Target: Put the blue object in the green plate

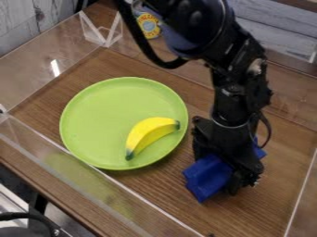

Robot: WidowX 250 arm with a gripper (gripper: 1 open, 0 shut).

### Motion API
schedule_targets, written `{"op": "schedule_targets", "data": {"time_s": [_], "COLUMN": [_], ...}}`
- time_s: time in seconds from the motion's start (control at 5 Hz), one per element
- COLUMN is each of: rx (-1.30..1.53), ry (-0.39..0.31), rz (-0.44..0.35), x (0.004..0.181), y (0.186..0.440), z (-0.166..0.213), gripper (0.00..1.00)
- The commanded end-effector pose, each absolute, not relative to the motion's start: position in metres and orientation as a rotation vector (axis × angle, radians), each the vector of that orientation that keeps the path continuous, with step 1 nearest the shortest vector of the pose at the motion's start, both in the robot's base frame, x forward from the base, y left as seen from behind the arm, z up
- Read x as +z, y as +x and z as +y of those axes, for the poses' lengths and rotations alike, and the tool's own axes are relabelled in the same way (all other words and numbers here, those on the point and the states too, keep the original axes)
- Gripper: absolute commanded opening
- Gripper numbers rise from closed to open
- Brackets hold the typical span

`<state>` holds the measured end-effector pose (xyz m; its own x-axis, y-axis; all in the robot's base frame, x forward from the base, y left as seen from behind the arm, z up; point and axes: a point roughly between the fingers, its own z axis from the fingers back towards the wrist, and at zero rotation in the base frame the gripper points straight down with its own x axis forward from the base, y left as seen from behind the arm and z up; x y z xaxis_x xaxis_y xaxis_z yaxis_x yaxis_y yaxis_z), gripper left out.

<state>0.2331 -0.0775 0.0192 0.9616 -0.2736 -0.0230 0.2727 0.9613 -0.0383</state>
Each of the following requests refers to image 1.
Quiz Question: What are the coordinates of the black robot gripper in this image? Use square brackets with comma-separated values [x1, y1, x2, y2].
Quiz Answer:
[191, 115, 263, 195]

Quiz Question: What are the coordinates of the blue plastic block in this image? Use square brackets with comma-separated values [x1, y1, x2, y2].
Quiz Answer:
[180, 145, 267, 204]

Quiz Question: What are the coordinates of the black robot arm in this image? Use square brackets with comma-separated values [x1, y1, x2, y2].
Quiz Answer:
[113, 0, 272, 201]

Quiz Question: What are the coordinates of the green plate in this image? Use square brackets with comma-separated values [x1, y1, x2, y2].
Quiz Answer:
[58, 77, 188, 170]

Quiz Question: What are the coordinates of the yellow toy banana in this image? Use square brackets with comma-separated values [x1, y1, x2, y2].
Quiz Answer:
[125, 117, 180, 161]

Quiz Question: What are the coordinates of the black metal stand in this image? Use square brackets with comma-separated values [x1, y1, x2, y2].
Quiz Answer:
[0, 190, 73, 237]

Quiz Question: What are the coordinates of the yellow labelled tin can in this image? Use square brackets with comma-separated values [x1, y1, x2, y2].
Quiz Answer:
[136, 12, 160, 39]

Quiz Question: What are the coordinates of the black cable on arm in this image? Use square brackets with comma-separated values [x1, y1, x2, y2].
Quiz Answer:
[248, 112, 274, 149]

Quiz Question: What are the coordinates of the clear acrylic front wall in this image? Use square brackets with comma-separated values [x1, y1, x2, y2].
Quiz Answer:
[0, 114, 203, 237]

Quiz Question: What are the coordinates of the clear acrylic corner bracket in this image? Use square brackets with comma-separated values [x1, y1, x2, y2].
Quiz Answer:
[78, 11, 124, 48]

